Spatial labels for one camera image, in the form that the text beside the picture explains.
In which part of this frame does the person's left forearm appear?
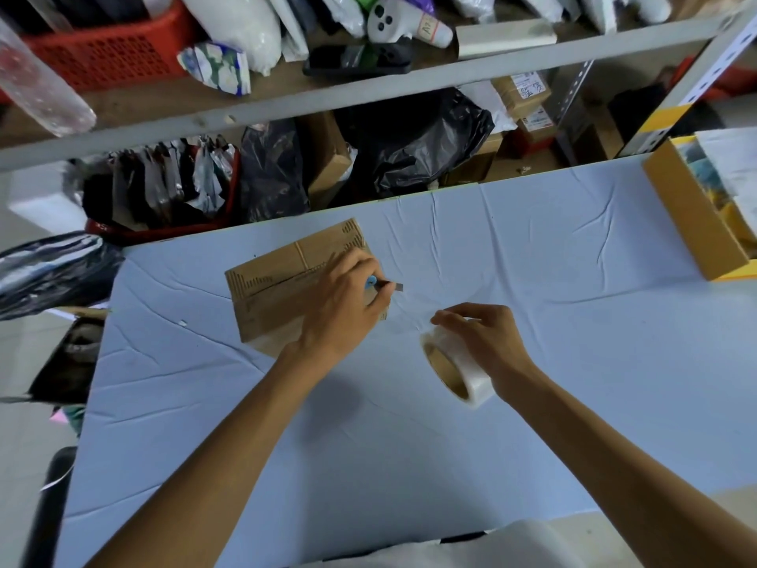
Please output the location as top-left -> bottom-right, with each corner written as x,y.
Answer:
86,343 -> 339,568

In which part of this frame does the person's left hand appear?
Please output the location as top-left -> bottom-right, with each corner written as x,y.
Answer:
294,251 -> 395,373

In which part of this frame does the white paper sheet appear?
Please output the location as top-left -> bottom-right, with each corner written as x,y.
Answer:
695,129 -> 757,215

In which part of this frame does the tall brown cardboard box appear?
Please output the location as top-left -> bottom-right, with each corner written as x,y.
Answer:
298,112 -> 357,210

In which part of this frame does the small black plastic bag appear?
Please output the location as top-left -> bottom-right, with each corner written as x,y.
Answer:
239,121 -> 311,224

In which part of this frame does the dark bag with brown rim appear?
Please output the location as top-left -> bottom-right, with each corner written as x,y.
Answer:
30,316 -> 107,405

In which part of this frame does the white plastic bag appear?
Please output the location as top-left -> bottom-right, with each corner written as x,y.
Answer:
177,0 -> 283,76

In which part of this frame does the labelled brown cardboard box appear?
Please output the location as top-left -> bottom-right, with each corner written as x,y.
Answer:
492,72 -> 552,120
517,106 -> 557,134

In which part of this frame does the plain brown cardboard box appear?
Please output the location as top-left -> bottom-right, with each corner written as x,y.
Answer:
440,133 -> 503,187

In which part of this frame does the black striped plastic bag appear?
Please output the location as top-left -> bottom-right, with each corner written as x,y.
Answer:
0,232 -> 125,321

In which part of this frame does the white handheld controller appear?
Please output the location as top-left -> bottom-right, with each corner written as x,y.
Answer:
367,0 -> 454,49

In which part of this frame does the red plastic basket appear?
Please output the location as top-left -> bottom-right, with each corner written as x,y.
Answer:
0,0 -> 199,106

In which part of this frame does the light blue table cloth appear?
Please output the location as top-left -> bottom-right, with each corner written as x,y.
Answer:
53,153 -> 757,568

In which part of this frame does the person's right hand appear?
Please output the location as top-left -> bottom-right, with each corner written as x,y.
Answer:
431,303 -> 537,404

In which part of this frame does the black handheld device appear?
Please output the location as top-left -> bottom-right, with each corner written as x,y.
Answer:
303,38 -> 415,77

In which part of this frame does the person's right forearm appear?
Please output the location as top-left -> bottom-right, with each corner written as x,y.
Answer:
494,363 -> 757,568

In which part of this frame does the large black plastic bag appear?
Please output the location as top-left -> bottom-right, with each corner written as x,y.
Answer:
334,87 -> 495,204

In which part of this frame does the red basket of packets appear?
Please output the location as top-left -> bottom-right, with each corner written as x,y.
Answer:
83,136 -> 242,246

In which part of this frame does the grey metal shelf rack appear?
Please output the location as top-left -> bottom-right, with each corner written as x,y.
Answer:
0,0 -> 757,172

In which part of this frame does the brown cardboard parcel box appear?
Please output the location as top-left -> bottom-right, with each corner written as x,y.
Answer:
225,219 -> 391,358

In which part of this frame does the floral print packet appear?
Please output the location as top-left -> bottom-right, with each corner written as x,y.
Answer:
177,42 -> 252,96

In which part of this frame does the clear packing tape roll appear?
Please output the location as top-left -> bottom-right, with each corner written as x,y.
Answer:
420,318 -> 496,409

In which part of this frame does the open yellow cardboard box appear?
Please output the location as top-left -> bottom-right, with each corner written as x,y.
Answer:
641,129 -> 757,282

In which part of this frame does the long white box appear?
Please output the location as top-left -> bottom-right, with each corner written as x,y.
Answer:
455,19 -> 558,60

